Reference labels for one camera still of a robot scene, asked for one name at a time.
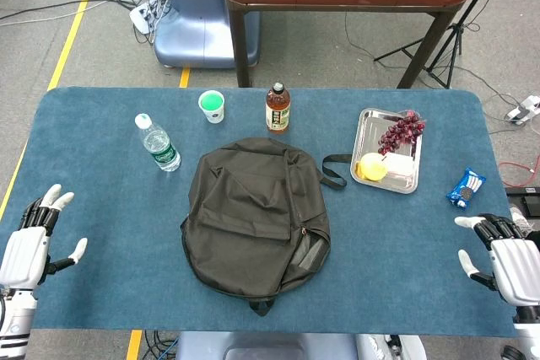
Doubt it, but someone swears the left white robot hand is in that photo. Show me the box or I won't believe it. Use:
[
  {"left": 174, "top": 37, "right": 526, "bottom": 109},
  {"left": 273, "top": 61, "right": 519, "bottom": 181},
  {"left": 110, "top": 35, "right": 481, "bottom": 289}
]
[{"left": 0, "top": 184, "right": 89, "bottom": 293}]

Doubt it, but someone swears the paper cup with green inside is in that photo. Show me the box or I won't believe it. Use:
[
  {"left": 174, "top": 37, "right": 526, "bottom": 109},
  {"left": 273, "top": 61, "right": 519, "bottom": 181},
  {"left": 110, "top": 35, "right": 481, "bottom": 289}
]
[{"left": 197, "top": 89, "right": 225, "bottom": 125}]

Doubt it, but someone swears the blue table mat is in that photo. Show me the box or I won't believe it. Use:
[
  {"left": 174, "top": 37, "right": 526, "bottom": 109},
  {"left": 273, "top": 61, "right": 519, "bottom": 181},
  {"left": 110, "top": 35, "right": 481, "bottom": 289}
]
[{"left": 0, "top": 86, "right": 532, "bottom": 338}]

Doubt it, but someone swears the brown tea bottle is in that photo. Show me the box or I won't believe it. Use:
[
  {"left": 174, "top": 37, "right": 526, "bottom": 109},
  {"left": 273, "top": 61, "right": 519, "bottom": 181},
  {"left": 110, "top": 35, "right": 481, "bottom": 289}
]
[{"left": 265, "top": 82, "right": 291, "bottom": 134}]

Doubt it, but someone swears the black fabric backpack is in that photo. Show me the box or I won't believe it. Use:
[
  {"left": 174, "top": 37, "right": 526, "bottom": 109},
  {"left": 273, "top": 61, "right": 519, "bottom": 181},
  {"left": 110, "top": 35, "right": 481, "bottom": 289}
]
[{"left": 180, "top": 137, "right": 354, "bottom": 317}]

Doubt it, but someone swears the red cable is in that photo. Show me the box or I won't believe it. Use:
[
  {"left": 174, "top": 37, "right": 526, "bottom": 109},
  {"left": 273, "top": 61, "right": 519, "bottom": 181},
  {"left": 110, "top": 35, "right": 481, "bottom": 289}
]
[{"left": 499, "top": 160, "right": 540, "bottom": 188}]

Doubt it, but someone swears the purple grape bunch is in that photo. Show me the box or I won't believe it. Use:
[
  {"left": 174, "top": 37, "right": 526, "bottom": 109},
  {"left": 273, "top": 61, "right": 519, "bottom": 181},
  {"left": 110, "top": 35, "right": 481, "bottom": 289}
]
[{"left": 377, "top": 110, "right": 426, "bottom": 156}]

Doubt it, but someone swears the black flat device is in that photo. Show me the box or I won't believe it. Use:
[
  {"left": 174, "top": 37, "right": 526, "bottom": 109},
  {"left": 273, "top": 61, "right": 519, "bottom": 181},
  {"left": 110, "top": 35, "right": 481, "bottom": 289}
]
[{"left": 505, "top": 185, "right": 540, "bottom": 218}]

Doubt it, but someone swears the clear plastic water bottle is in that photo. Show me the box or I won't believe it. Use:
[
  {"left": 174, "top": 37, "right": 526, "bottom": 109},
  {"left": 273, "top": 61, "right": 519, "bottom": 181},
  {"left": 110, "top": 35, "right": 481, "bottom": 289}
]
[{"left": 134, "top": 113, "right": 182, "bottom": 173}]

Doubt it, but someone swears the blue cookie packet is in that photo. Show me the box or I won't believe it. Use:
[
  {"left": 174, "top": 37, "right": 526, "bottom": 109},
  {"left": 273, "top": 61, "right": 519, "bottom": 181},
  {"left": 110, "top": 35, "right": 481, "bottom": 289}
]
[{"left": 445, "top": 167, "right": 487, "bottom": 209}]

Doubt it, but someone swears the steel rectangular tray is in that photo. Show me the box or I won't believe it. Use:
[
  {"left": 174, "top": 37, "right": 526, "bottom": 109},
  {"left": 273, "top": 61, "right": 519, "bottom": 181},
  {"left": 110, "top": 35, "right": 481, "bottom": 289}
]
[{"left": 350, "top": 107, "right": 424, "bottom": 195}]

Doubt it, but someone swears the grey blue own robot base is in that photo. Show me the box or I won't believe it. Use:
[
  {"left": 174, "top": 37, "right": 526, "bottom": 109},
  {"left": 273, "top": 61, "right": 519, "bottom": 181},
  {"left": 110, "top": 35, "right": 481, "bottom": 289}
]
[{"left": 175, "top": 331, "right": 427, "bottom": 360}]

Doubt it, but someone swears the white rectangular block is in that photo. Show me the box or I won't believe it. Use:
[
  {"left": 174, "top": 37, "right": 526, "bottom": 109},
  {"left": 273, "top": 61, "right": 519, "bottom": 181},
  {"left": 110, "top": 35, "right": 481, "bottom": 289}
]
[{"left": 381, "top": 152, "right": 415, "bottom": 177}]

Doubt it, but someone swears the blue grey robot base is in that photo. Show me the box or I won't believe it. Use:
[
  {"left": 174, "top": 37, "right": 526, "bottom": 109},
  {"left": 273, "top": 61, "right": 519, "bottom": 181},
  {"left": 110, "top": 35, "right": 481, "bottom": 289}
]
[{"left": 154, "top": 0, "right": 261, "bottom": 69}]

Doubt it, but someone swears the white power strip with plugs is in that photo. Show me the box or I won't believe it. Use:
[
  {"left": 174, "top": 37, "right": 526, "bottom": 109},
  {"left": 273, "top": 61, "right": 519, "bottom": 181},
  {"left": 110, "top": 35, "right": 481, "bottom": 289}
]
[{"left": 128, "top": 0, "right": 162, "bottom": 35}]

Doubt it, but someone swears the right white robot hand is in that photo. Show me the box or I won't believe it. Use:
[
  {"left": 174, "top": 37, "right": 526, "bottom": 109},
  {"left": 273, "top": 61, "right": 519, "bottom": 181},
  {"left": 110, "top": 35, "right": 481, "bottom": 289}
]
[{"left": 454, "top": 212, "right": 540, "bottom": 306}]

